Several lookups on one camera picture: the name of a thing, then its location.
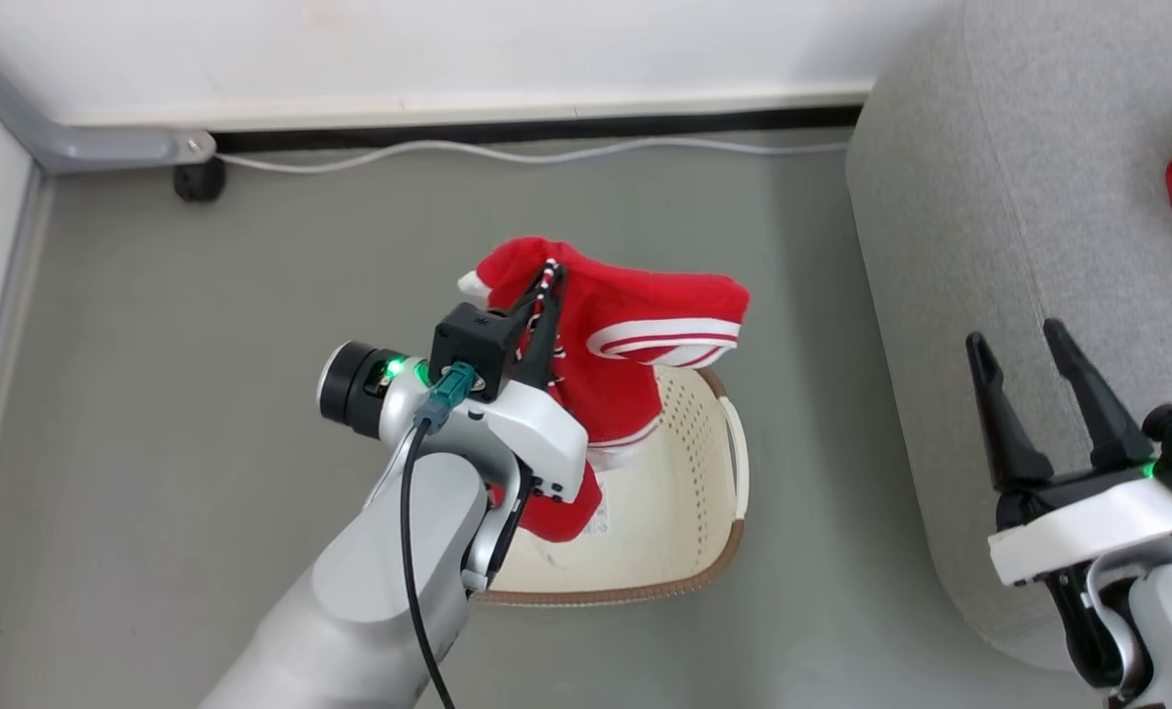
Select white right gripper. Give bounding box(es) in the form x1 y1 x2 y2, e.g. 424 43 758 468
967 318 1172 588

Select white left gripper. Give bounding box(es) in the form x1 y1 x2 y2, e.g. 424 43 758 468
468 264 589 505

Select red shorts white stripes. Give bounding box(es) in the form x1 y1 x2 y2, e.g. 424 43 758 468
458 236 750 545

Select grey fabric sofa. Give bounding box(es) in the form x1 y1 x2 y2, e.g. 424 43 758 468
845 0 1172 671

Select white perforated laundry basket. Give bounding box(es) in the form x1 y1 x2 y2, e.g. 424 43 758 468
468 364 749 607

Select white baseboard strip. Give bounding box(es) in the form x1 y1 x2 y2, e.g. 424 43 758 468
64 82 873 131

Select white floor cable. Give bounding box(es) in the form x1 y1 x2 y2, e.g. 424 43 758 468
214 137 849 176

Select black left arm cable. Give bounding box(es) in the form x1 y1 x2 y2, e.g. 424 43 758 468
399 361 477 709

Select black round frame foot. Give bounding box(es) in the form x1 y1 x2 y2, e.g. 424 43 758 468
173 158 228 204

